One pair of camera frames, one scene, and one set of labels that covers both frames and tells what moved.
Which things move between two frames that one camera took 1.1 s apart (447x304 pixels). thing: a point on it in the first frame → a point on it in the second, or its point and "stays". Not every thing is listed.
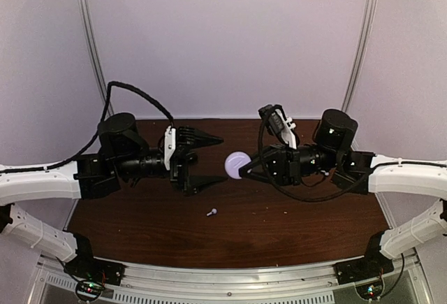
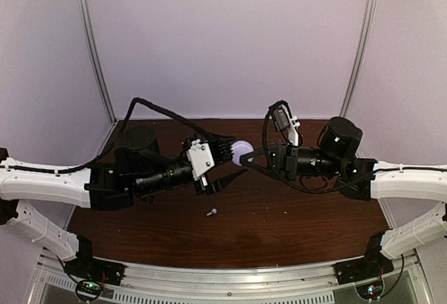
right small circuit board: x=370 y=291 stays
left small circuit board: x=89 y=290 stays
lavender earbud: x=214 y=211 stays
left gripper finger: x=198 y=183 → x=228 y=179
